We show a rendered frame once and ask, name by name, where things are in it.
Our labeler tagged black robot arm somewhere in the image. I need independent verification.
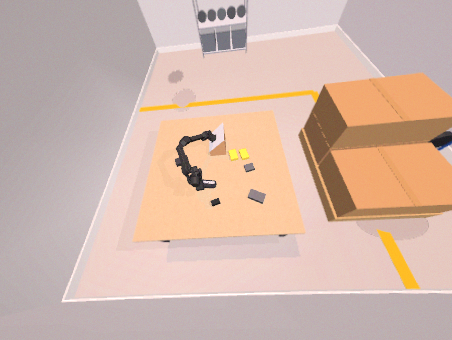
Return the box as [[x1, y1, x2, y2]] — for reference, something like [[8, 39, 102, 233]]
[[176, 130, 216, 187]]

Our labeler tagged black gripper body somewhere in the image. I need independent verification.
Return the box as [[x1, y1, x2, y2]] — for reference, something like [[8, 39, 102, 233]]
[[196, 168, 204, 191]]

